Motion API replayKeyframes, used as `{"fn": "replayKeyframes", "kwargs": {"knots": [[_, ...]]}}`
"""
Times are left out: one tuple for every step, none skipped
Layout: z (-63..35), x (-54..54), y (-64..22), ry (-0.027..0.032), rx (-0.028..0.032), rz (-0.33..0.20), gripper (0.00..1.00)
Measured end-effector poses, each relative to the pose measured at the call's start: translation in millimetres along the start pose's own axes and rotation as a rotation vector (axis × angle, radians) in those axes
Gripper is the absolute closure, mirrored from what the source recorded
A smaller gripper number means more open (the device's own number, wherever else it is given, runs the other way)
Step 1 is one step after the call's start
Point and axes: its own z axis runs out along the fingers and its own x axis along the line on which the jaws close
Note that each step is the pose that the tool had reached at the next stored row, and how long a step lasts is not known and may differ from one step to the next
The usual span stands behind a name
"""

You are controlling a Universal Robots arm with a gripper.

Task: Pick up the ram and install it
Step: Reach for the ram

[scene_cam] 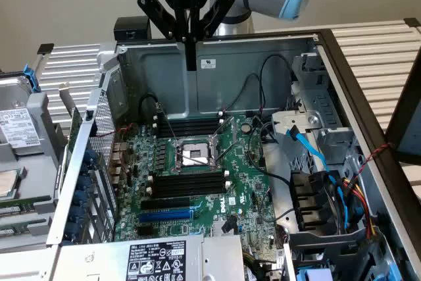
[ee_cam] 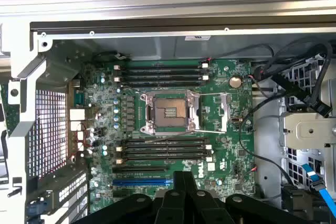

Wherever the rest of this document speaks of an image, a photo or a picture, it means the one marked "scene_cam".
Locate black RAM slot white latches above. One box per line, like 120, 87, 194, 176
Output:
151, 119, 226, 136
151, 111, 225, 127
147, 172, 230, 188
147, 184, 231, 198

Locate white case sticker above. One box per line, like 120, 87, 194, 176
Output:
196, 57, 218, 70

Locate black box device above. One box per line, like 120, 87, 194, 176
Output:
113, 16, 153, 41

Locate grey metal PC case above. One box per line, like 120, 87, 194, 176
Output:
45, 29, 421, 281

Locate metal socket locking lever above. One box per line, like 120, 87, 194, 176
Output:
156, 103, 181, 142
174, 143, 240, 166

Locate metal CPU socket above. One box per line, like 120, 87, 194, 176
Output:
172, 136, 220, 175

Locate green graphics card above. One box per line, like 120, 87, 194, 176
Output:
58, 83, 85, 166

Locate metal disk bay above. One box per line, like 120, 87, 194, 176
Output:
271, 52, 361, 163

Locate green Dell motherboard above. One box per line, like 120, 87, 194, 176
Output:
113, 115, 285, 264

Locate blue plastic disk carrier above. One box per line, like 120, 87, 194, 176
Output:
22, 66, 43, 95

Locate blue card retention knob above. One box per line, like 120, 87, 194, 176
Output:
65, 223, 82, 239
70, 207, 86, 224
84, 149, 98, 166
74, 190, 89, 206
78, 174, 92, 192

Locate long black expansion slot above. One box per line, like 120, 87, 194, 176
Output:
140, 196, 191, 211

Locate long blue expansion slot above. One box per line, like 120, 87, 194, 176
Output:
137, 209, 194, 224

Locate silver hard disk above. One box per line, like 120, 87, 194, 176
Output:
0, 75, 45, 157

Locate grey hard drive assembly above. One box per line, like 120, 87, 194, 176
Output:
0, 91, 68, 252

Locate black plastic fan shroud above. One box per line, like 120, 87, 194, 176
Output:
288, 168, 333, 232

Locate silver chipset heatsink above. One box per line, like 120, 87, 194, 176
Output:
212, 218, 241, 238

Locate short black expansion slot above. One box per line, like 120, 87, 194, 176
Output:
136, 226, 156, 238

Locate silver CPU chip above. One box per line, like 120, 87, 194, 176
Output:
0, 168, 28, 203

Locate black framed panel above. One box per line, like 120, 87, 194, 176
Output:
384, 59, 421, 165

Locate silver power supply unit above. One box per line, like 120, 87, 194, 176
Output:
54, 234, 246, 281

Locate blue plastic latch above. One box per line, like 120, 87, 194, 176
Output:
297, 268, 334, 281

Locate thin black looped wire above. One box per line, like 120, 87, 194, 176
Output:
226, 72, 263, 113
258, 53, 295, 117

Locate thick black looped cable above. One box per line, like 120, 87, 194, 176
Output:
139, 92, 160, 121

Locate metal socket cover frame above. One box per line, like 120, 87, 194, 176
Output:
213, 115, 238, 142

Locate red black twisted wire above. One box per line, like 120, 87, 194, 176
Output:
360, 141, 395, 176
93, 122, 136, 140

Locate black fan cable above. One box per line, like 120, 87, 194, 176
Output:
247, 115, 293, 184

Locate blue SATA wire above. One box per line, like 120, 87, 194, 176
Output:
285, 125, 349, 229

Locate yellow red power wire bundle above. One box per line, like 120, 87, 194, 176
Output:
340, 175, 378, 241

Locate dark grey plastic duct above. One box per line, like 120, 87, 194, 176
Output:
284, 224, 395, 281

